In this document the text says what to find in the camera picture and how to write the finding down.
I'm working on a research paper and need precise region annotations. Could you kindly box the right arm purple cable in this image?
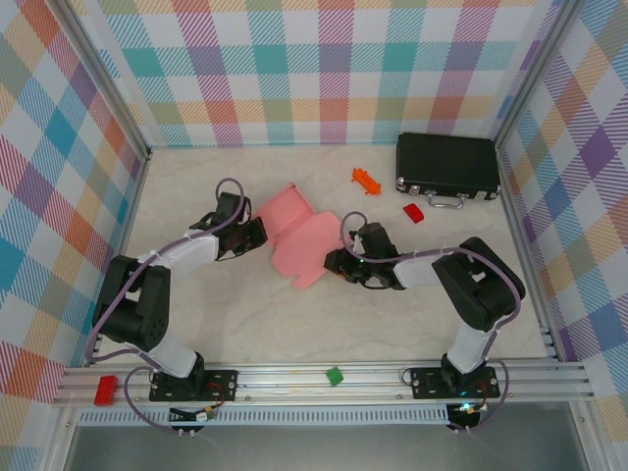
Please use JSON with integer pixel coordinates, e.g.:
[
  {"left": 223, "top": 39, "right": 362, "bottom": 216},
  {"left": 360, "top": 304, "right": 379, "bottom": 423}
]
[{"left": 341, "top": 211, "right": 522, "bottom": 436}]

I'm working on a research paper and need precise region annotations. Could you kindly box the orange toy chassis brick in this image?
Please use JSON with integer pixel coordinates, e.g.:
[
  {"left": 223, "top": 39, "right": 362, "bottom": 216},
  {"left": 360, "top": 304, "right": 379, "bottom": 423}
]
[{"left": 350, "top": 167, "right": 383, "bottom": 196}]

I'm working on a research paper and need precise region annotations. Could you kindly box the grey sheet metal panel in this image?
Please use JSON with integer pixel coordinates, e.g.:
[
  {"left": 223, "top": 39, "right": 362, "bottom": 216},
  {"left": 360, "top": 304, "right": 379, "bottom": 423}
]
[{"left": 63, "top": 424, "right": 590, "bottom": 471}]

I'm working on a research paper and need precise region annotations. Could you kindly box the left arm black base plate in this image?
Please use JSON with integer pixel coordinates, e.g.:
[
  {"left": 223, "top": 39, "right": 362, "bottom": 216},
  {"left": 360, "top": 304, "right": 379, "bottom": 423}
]
[{"left": 148, "top": 368, "right": 239, "bottom": 403}]

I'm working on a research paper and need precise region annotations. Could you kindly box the wide aluminium base rail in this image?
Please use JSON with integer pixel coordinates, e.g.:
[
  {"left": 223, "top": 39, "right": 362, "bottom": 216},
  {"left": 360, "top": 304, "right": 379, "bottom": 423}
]
[{"left": 51, "top": 360, "right": 598, "bottom": 408}]

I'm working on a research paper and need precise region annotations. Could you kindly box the black ribbed carry case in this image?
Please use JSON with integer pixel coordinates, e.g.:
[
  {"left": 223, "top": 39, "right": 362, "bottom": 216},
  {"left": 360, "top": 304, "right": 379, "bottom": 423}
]
[{"left": 395, "top": 131, "right": 501, "bottom": 210}]

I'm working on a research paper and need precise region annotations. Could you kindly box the aluminium frame post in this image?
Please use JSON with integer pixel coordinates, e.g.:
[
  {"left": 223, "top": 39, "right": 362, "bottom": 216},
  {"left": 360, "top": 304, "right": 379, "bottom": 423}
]
[
  {"left": 492, "top": 0, "right": 583, "bottom": 148},
  {"left": 57, "top": 0, "right": 153, "bottom": 161}
]

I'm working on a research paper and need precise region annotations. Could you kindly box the pink paper box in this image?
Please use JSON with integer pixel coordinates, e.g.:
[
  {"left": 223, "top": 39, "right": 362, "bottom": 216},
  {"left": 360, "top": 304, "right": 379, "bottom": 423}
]
[{"left": 254, "top": 182, "right": 347, "bottom": 291}]

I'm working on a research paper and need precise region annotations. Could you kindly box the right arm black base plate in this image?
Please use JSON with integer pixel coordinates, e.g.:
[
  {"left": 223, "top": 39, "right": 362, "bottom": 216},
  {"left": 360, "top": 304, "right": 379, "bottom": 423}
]
[{"left": 409, "top": 365, "right": 501, "bottom": 401}]

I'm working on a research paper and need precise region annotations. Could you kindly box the aluminium frame side rail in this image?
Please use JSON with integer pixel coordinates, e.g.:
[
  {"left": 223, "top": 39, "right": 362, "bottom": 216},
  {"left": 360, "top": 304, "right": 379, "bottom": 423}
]
[
  {"left": 494, "top": 141, "right": 565, "bottom": 364},
  {"left": 85, "top": 146, "right": 154, "bottom": 368}
]

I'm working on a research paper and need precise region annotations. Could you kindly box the white slotted cable duct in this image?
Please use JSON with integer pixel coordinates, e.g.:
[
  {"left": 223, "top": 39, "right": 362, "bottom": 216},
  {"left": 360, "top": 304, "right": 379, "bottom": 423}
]
[{"left": 78, "top": 404, "right": 450, "bottom": 427}]

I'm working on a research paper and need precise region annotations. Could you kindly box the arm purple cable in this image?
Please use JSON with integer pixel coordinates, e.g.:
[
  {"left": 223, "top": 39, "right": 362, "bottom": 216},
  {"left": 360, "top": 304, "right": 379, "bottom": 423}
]
[
  {"left": 341, "top": 211, "right": 522, "bottom": 436},
  {"left": 83, "top": 177, "right": 246, "bottom": 437}
]

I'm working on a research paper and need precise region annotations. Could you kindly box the red rectangular toy brick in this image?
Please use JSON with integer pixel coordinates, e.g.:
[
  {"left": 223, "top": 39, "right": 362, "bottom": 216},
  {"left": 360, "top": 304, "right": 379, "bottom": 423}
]
[{"left": 92, "top": 375, "right": 121, "bottom": 407}]

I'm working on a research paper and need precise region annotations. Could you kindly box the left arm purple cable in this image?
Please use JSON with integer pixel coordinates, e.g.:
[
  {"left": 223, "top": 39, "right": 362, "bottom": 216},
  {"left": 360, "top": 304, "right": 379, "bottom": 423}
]
[{"left": 83, "top": 177, "right": 246, "bottom": 437}]

